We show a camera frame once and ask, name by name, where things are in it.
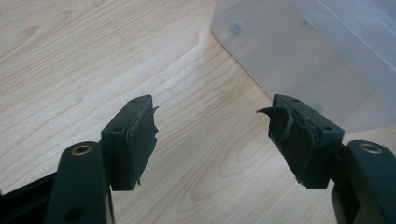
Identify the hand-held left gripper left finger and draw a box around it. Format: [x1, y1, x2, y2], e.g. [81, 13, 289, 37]
[101, 94, 160, 192]

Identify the clear plastic storage box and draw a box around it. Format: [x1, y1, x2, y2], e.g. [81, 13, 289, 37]
[210, 0, 396, 134]

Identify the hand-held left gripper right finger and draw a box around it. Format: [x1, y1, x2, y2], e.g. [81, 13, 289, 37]
[256, 93, 346, 190]

